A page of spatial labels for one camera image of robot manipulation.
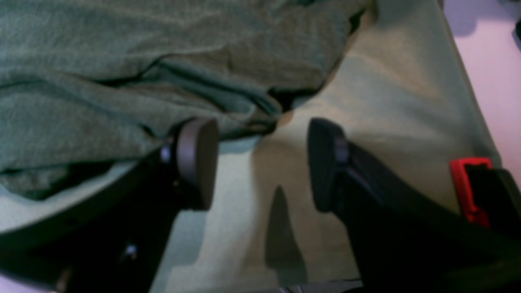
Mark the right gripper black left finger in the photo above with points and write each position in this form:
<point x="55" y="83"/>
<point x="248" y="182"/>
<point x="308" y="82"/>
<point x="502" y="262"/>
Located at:
<point x="113" y="241"/>

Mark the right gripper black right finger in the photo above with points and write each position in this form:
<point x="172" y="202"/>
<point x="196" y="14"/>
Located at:
<point x="402" y="241"/>

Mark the green T-shirt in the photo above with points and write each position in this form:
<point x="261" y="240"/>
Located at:
<point x="89" y="83"/>

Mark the red and blue clamp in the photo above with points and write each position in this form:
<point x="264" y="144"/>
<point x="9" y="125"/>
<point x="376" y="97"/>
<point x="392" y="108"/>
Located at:
<point x="487" y="196"/>

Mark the light green table cloth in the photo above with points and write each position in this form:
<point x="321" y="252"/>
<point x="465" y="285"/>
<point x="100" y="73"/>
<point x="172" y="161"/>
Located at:
<point x="399" y="91"/>

